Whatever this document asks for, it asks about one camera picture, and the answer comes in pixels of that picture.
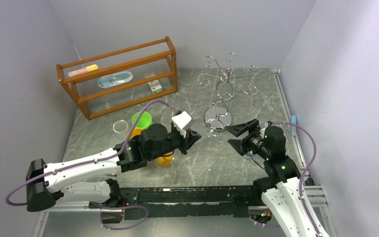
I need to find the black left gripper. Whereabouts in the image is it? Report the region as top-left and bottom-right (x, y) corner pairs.
(149, 128), (201, 162)

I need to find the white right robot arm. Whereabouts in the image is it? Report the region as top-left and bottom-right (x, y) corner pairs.
(225, 119), (329, 237)

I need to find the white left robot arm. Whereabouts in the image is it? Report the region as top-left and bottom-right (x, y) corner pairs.
(26, 123), (201, 212)

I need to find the chrome wine glass rack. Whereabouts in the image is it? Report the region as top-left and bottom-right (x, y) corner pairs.
(197, 52), (260, 132)

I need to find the clear plastic wine glass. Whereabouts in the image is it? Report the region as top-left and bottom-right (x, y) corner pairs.
(113, 120), (130, 144)

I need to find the orange wooden shelf rack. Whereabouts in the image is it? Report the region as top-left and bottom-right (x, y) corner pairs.
(56, 36), (178, 120)

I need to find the small blue-lidded jar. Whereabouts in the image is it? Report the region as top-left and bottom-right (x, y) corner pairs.
(243, 151), (256, 159)

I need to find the orange plastic goblet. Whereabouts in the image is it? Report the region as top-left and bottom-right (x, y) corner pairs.
(129, 127), (143, 140)
(156, 154), (173, 166)

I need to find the green plastic goblet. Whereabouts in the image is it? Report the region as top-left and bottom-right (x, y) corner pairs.
(131, 112), (152, 129)

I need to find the small white box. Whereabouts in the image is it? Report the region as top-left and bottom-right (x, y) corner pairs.
(148, 79), (163, 94)

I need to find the yellow pink highlighter pen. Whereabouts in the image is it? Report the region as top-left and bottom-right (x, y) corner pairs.
(68, 64), (99, 77)

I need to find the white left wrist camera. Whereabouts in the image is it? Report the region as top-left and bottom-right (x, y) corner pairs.
(171, 111), (194, 138)

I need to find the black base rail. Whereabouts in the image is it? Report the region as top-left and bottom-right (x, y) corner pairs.
(101, 185), (264, 220)

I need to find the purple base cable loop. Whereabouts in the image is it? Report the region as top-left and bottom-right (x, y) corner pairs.
(89, 201), (150, 231)

